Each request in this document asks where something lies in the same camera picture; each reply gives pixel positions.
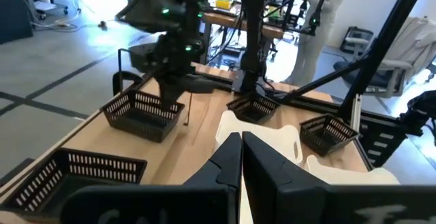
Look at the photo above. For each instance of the black device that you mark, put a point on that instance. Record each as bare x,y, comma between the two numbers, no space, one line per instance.
420,110

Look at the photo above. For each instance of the black equipment case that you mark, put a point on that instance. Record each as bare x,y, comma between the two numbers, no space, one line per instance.
356,40

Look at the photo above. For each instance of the black cabinet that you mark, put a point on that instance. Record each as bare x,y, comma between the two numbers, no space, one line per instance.
15,19

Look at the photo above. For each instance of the black metal hook stand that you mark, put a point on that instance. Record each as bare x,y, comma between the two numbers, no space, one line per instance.
126,77

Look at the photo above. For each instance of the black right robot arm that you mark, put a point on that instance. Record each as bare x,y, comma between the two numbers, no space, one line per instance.
253,30

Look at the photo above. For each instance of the black perforated plastic basket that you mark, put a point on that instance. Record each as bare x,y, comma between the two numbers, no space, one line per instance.
136,128
102,169
323,139
253,113

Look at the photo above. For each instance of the beige jacket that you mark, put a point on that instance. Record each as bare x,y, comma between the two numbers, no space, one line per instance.
419,40

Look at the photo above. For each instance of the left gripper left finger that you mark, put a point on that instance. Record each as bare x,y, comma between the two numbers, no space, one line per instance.
153,203

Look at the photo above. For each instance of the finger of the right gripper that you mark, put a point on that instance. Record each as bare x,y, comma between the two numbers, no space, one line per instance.
170,94
201,84

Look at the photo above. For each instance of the yellow box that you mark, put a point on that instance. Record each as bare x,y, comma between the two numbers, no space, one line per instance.
225,3

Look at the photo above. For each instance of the silver aluminium bracket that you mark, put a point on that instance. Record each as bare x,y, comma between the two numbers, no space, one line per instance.
356,113

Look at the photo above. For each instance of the grey office chair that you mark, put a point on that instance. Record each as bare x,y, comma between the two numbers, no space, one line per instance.
357,77

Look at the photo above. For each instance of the wooden workbench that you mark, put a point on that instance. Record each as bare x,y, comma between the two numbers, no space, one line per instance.
221,20

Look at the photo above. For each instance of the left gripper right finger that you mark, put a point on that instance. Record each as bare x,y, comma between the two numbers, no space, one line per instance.
306,203

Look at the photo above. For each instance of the person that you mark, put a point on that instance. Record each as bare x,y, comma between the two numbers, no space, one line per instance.
316,57

